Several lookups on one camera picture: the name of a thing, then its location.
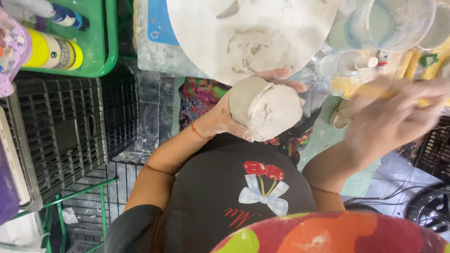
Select person's right hand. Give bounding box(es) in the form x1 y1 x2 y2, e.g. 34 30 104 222
344 77 450 166

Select person's left hand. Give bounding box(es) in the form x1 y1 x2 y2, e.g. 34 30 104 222
194 68 308 143

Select grey clay lump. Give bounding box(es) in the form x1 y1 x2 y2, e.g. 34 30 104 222
228 76 304 142

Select yellow sponge with green mark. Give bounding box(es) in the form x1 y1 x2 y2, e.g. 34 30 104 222
394 48 450 82

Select white round wheel board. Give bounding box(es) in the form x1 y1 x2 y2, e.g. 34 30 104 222
166 0 340 87

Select small red capped bottle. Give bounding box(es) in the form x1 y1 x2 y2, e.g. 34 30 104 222
377 51 391 68

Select black plastic crate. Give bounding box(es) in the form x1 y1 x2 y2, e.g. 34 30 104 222
0 70 140 212
414 115 450 182

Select clear plastic cup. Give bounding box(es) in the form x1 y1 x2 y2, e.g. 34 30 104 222
314 51 379 77

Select white bowl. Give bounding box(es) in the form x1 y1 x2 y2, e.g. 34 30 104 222
418 1 450 50

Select beige sandal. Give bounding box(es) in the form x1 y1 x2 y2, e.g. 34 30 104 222
329 98 356 130

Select clear plastic water bucket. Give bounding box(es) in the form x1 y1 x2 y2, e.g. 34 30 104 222
345 0 437 53

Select colourful floral trousers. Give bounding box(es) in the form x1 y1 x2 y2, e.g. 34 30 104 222
178 77 323 166

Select black fan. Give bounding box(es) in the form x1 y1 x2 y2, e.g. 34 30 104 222
404 182 450 235

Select plastic sheet with blue patch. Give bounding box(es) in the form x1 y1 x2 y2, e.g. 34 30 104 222
135 0 212 79

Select black cherry print shirt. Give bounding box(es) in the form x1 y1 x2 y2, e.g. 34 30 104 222
103 132 319 253

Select red orange patterned cloth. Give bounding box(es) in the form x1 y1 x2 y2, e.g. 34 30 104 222
210 211 450 253

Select green plastic tray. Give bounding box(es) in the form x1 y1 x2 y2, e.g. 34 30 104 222
19 0 119 78

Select blue paint bottle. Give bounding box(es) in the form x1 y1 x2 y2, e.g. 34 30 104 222
50 3 90 31

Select green metal stand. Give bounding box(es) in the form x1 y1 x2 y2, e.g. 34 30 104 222
10 177 119 253

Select yellow paint bottle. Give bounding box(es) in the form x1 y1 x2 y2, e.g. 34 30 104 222
22 28 84 71

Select purple paint palette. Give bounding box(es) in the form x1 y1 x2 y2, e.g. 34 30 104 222
0 8 33 98

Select purple container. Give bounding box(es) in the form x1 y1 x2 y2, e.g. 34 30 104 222
0 136 22 226

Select red string bracelet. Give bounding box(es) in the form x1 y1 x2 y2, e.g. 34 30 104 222
191 120 217 141

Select black cable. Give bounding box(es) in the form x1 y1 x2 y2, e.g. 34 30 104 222
342 184 450 208

